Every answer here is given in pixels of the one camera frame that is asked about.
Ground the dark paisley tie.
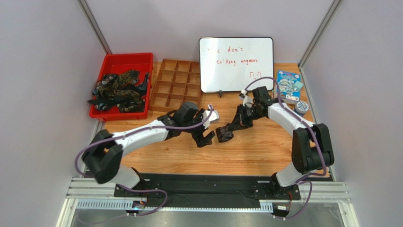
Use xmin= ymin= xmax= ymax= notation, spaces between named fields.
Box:
xmin=215 ymin=123 xmax=234 ymax=143

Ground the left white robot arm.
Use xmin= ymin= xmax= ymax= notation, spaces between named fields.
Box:
xmin=76 ymin=102 xmax=219 ymax=193

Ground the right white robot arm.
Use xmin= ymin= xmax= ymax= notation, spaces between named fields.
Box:
xmin=216 ymin=87 xmax=334 ymax=198

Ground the pile of patterned ties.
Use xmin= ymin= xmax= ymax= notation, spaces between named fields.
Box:
xmin=87 ymin=69 xmax=149 ymax=113

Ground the brown compartment tray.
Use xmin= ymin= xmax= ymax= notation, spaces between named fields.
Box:
xmin=149 ymin=59 xmax=202 ymax=112

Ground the blue packaged item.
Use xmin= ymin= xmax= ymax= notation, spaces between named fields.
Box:
xmin=273 ymin=70 xmax=304 ymax=105

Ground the whiteboard with red writing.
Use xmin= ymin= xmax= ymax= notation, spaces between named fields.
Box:
xmin=199 ymin=37 xmax=274 ymax=93

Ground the red plastic bin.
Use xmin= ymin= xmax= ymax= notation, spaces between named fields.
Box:
xmin=88 ymin=52 xmax=154 ymax=122

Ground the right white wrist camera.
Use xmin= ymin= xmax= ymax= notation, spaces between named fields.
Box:
xmin=239 ymin=89 xmax=254 ymax=107

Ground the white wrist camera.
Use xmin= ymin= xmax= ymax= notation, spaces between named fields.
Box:
xmin=239 ymin=89 xmax=254 ymax=107
xmin=202 ymin=104 xmax=220 ymax=128

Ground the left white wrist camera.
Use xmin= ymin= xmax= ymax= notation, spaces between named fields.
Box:
xmin=202 ymin=104 xmax=220 ymax=128

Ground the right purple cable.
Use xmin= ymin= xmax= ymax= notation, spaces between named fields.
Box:
xmin=242 ymin=77 xmax=328 ymax=220

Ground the purple cable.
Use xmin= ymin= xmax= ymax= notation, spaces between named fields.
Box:
xmin=242 ymin=77 xmax=328 ymax=220
xmin=74 ymin=104 xmax=215 ymax=218

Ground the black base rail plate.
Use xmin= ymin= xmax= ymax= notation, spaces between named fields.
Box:
xmin=112 ymin=174 xmax=302 ymax=209

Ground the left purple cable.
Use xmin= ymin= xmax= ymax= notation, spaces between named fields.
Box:
xmin=74 ymin=104 xmax=215 ymax=218

